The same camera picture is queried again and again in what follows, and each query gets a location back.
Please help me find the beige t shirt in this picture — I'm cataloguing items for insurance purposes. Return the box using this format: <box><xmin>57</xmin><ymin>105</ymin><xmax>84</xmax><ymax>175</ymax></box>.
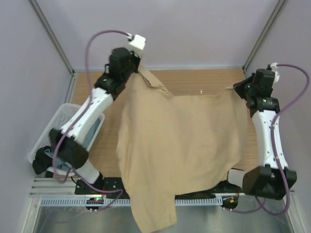
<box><xmin>116</xmin><ymin>66</ymin><xmax>248</xmax><ymax>233</ymax></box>

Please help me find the white slotted cable duct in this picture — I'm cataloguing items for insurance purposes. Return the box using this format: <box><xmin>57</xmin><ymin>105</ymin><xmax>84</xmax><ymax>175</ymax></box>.
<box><xmin>40</xmin><ymin>196</ymin><xmax>223</xmax><ymax>207</ymax></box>

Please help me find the white plastic laundry basket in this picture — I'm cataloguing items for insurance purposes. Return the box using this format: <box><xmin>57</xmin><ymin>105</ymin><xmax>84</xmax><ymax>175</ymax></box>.
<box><xmin>28</xmin><ymin>103</ymin><xmax>105</xmax><ymax>177</ymax></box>

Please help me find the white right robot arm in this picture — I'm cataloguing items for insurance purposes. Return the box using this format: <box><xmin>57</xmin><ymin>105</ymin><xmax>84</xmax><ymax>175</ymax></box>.
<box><xmin>219</xmin><ymin>68</ymin><xmax>297</xmax><ymax>200</ymax></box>

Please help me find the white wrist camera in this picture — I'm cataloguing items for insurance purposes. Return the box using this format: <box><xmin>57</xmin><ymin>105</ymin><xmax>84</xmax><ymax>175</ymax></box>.
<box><xmin>267</xmin><ymin>62</ymin><xmax>280</xmax><ymax>83</ymax></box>
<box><xmin>126</xmin><ymin>34</ymin><xmax>146</xmax><ymax>57</ymax></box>

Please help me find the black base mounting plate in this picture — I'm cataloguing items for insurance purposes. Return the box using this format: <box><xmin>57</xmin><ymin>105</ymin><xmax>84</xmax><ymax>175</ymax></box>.
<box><xmin>71</xmin><ymin>177</ymin><xmax>243</xmax><ymax>200</ymax></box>

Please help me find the right aluminium corner post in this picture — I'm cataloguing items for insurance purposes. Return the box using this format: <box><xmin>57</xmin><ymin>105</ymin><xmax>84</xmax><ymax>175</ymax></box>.
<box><xmin>242</xmin><ymin>0</ymin><xmax>288</xmax><ymax>75</ymax></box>

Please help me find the black t shirt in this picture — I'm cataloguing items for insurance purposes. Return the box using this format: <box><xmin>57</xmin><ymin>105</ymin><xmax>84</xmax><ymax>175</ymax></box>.
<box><xmin>32</xmin><ymin>146</ymin><xmax>53</xmax><ymax>175</ymax></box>

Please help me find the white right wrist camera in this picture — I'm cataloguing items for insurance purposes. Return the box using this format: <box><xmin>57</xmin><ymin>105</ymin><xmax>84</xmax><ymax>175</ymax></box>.
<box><xmin>267</xmin><ymin>62</ymin><xmax>280</xmax><ymax>83</ymax></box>

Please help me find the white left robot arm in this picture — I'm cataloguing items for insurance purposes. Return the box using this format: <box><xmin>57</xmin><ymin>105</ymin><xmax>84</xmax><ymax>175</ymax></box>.
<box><xmin>49</xmin><ymin>46</ymin><xmax>143</xmax><ymax>194</ymax></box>

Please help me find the blue grey t shirt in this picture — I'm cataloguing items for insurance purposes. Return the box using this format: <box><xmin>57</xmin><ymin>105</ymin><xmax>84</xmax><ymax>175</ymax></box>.
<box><xmin>56</xmin><ymin>116</ymin><xmax>102</xmax><ymax>171</ymax></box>

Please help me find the aluminium corner post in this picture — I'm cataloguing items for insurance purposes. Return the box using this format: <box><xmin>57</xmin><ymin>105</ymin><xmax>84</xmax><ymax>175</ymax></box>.
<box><xmin>28</xmin><ymin>0</ymin><xmax>76</xmax><ymax>76</ymax></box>
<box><xmin>242</xmin><ymin>0</ymin><xmax>288</xmax><ymax>75</ymax></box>

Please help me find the left aluminium corner post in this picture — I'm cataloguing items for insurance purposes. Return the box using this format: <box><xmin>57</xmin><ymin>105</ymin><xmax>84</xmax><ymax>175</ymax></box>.
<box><xmin>28</xmin><ymin>0</ymin><xmax>76</xmax><ymax>76</ymax></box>

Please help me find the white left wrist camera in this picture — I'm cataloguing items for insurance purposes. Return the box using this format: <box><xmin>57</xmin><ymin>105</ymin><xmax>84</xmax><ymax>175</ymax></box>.
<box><xmin>126</xmin><ymin>34</ymin><xmax>146</xmax><ymax>57</ymax></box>

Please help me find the aluminium frame rail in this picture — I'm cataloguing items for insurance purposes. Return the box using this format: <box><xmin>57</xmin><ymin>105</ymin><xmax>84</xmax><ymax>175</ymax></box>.
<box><xmin>29</xmin><ymin>174</ymin><xmax>296</xmax><ymax>196</ymax></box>

